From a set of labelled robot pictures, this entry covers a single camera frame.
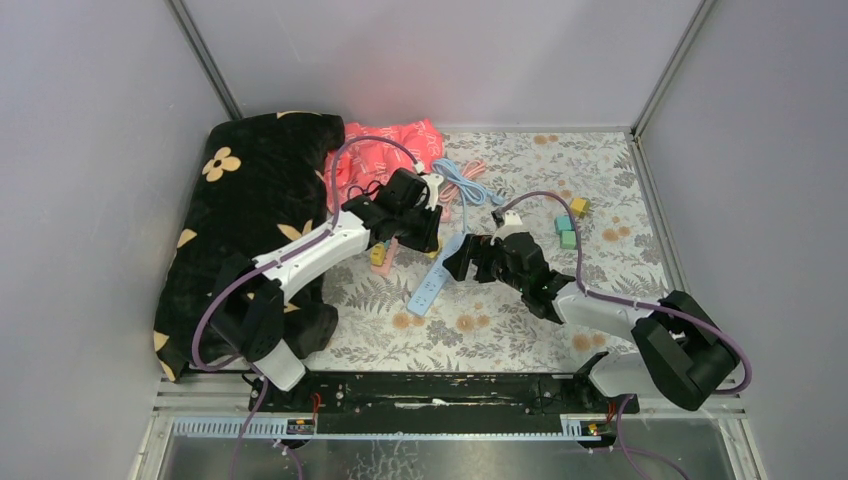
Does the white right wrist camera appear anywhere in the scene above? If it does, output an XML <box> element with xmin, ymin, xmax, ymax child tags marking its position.
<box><xmin>491</xmin><ymin>209</ymin><xmax>527</xmax><ymax>244</ymax></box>

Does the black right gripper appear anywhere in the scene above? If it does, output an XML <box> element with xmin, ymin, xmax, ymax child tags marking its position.
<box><xmin>442</xmin><ymin>233</ymin><xmax>528</xmax><ymax>293</ymax></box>

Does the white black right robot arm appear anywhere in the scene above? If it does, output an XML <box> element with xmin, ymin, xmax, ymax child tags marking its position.
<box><xmin>443</xmin><ymin>232</ymin><xmax>746</xmax><ymax>412</ymax></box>

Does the pink power strip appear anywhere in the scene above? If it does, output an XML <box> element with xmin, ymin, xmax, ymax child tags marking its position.
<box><xmin>369</xmin><ymin>238</ymin><xmax>398</xmax><ymax>277</ymax></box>

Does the yellow USB charger plug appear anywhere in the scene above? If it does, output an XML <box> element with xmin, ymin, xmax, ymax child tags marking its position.
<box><xmin>369</xmin><ymin>243</ymin><xmax>388</xmax><ymax>267</ymax></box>

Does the teal charger plug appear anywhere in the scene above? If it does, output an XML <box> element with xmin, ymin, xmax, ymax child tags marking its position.
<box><xmin>554</xmin><ymin>215</ymin><xmax>575</xmax><ymax>234</ymax></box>

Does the green charger plug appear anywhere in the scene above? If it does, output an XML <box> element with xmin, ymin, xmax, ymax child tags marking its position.
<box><xmin>559</xmin><ymin>230</ymin><xmax>579</xmax><ymax>250</ymax></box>

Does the black floral plush blanket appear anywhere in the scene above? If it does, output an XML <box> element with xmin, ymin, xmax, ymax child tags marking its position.
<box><xmin>153</xmin><ymin>111</ymin><xmax>345</xmax><ymax>383</ymax></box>

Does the pink power strip cable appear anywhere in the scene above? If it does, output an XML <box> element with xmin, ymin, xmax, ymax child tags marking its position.
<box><xmin>437</xmin><ymin>158</ymin><xmax>488</xmax><ymax>223</ymax></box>

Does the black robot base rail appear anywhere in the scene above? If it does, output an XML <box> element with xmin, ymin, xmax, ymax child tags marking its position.
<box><xmin>248</xmin><ymin>371</ymin><xmax>625</xmax><ymax>415</ymax></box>

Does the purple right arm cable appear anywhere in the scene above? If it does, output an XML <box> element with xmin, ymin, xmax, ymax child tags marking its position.
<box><xmin>493</xmin><ymin>191</ymin><xmax>753</xmax><ymax>480</ymax></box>

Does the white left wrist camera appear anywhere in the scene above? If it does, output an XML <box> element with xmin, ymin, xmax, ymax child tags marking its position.
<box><xmin>420</xmin><ymin>172</ymin><xmax>445</xmax><ymax>210</ymax></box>

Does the floral patterned table mat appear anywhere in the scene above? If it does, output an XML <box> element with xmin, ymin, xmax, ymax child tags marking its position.
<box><xmin>306</xmin><ymin>132</ymin><xmax>670</xmax><ymax>372</ymax></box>

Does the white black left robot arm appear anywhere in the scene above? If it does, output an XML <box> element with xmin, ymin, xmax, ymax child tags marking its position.
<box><xmin>198</xmin><ymin>169</ymin><xmax>444</xmax><ymax>411</ymax></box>

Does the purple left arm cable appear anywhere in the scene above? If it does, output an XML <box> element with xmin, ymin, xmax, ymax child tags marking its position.
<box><xmin>190</xmin><ymin>135</ymin><xmax>425</xmax><ymax>480</ymax></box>

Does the light blue power cable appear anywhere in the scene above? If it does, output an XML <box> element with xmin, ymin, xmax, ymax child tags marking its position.
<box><xmin>431</xmin><ymin>157</ymin><xmax>508</xmax><ymax>236</ymax></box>

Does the light blue power strip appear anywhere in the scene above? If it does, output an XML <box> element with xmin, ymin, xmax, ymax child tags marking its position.
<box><xmin>406</xmin><ymin>232</ymin><xmax>465</xmax><ymax>316</ymax></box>

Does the pink patterned cloth bag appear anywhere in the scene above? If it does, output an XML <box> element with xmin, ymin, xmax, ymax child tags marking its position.
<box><xmin>323</xmin><ymin>119</ymin><xmax>445</xmax><ymax>212</ymax></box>

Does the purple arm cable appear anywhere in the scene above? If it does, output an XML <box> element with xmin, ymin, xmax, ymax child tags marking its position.
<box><xmin>190</xmin><ymin>135</ymin><xmax>425</xmax><ymax>480</ymax></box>
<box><xmin>493</xmin><ymin>191</ymin><xmax>753</xmax><ymax>480</ymax></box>

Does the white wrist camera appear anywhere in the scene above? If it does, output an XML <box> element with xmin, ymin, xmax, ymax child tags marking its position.
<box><xmin>491</xmin><ymin>209</ymin><xmax>527</xmax><ymax>244</ymax></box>
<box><xmin>420</xmin><ymin>172</ymin><xmax>445</xmax><ymax>210</ymax></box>

